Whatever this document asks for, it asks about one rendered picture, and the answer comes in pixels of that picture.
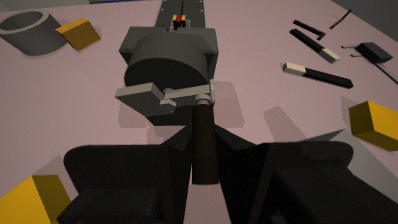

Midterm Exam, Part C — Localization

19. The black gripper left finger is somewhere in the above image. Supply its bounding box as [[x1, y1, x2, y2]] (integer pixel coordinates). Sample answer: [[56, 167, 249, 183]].
[[63, 123, 192, 224]]

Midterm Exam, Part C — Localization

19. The dark grey hollow cylinder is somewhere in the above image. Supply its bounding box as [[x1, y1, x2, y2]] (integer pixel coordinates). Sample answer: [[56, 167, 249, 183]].
[[0, 9, 67, 56]]

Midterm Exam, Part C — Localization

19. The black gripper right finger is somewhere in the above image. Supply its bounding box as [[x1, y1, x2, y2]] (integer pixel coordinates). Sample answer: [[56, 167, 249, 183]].
[[214, 124, 354, 224]]

